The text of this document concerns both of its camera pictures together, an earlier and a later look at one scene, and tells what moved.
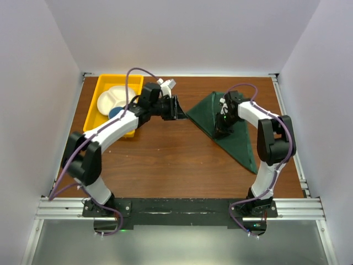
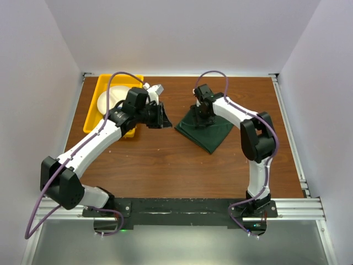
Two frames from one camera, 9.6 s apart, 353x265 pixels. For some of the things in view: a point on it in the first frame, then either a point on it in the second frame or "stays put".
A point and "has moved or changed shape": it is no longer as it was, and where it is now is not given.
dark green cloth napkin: x=204 y=116 has moved or changed shape
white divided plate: x=116 y=96 stays put
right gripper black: x=220 y=130 -> x=197 y=120
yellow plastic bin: x=95 y=119 stays put
